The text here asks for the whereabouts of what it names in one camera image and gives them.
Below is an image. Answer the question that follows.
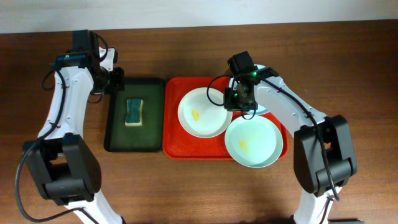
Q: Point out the mint green plate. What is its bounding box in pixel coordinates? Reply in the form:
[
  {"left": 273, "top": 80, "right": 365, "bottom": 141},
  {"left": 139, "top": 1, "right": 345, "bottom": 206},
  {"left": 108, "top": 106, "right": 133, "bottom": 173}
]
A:
[{"left": 224, "top": 116, "right": 284, "bottom": 169}]

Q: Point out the red tray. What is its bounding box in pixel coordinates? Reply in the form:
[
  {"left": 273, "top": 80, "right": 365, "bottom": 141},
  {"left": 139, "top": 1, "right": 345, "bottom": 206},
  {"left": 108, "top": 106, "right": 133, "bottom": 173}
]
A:
[{"left": 162, "top": 76, "right": 289, "bottom": 161}]

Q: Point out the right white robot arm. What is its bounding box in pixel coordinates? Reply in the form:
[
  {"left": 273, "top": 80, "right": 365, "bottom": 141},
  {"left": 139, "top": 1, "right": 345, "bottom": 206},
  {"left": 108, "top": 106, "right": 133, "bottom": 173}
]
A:
[{"left": 223, "top": 51, "right": 357, "bottom": 223}]

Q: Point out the green yellow sponge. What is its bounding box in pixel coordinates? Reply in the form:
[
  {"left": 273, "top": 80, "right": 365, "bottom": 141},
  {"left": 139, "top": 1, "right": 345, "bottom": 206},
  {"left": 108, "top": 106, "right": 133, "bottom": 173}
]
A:
[{"left": 124, "top": 98, "right": 144, "bottom": 127}]

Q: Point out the light blue plate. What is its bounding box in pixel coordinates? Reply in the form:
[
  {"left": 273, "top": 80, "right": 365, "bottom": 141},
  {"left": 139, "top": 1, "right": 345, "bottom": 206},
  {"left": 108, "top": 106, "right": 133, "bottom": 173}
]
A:
[{"left": 228, "top": 64, "right": 279, "bottom": 115}]

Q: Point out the dark green tray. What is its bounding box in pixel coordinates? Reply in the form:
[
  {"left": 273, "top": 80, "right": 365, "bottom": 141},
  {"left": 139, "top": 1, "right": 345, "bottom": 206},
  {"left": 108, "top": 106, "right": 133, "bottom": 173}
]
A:
[{"left": 104, "top": 78, "right": 165, "bottom": 152}]

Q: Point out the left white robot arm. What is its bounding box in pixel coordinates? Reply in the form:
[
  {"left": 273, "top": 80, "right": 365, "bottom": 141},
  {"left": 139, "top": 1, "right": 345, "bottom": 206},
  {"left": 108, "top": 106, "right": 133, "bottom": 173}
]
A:
[{"left": 15, "top": 30, "right": 125, "bottom": 223}]

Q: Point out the white plate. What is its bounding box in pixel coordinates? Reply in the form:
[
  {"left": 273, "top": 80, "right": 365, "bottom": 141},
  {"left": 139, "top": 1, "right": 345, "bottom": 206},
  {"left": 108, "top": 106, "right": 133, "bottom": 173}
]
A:
[{"left": 177, "top": 87, "right": 233, "bottom": 138}]

